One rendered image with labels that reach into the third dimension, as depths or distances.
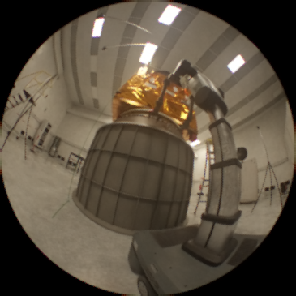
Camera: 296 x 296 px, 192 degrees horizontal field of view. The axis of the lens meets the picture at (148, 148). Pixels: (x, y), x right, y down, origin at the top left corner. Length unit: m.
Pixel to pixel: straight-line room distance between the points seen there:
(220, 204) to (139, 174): 0.71
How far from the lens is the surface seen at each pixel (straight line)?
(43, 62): 7.69
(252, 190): 3.67
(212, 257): 0.40
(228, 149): 0.40
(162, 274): 0.35
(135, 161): 0.88
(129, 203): 0.88
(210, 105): 0.58
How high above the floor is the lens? 0.54
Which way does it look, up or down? 23 degrees up
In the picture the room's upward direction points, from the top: 13 degrees clockwise
